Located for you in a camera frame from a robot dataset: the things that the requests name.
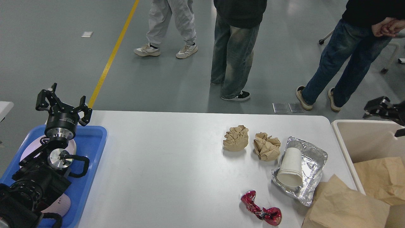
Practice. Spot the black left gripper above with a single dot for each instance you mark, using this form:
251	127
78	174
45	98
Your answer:
59	123

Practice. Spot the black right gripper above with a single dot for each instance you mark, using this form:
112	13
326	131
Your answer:
383	108

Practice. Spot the pink plate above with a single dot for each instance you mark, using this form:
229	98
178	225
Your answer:
31	148

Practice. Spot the brown paper bag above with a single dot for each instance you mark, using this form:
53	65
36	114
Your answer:
383	179

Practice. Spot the aluminium foil tray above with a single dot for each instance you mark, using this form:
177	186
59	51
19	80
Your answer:
313	162

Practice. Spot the pink mug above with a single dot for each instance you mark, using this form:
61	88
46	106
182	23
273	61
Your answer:
61	206

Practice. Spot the brown paper bag corner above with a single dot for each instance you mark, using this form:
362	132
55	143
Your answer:
335	205

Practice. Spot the white paper cup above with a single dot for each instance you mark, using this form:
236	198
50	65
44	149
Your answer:
290	172

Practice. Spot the brown paper ball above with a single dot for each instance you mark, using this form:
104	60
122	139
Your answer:
236	139
266	147

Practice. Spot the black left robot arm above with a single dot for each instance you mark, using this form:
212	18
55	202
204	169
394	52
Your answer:
43	174

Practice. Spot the beige plastic bin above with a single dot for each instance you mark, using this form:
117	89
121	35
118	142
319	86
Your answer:
363	140

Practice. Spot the white side table corner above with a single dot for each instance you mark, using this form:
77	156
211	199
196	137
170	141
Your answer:
5	107

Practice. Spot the white paper scrap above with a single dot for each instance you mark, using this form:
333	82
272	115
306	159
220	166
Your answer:
87	34

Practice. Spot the white office chair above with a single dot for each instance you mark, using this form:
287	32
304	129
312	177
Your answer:
393	58

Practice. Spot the person in blue jeans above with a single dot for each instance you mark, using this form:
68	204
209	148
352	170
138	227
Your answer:
366	27

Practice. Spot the metal floor plates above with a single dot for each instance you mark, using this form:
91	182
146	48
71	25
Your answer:
283	108

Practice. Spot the person in white trousers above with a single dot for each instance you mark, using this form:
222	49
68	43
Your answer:
160	14

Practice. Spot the crumpled red foil wrapper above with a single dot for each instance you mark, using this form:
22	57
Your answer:
272	215

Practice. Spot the person in faded jeans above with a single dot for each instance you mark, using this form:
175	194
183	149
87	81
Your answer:
236	30

